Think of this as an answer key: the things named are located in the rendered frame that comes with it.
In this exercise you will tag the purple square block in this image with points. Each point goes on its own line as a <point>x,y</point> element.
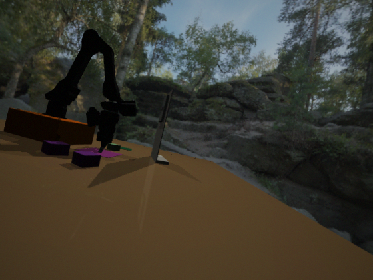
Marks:
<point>55,148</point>

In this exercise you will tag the grey panel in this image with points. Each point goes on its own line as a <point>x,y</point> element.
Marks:
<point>159,132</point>

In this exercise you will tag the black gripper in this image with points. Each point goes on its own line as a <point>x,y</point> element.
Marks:
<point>107,126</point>

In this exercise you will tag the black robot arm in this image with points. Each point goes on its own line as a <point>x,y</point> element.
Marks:
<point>67,90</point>

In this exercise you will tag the green cube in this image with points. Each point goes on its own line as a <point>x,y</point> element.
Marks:
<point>113,147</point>

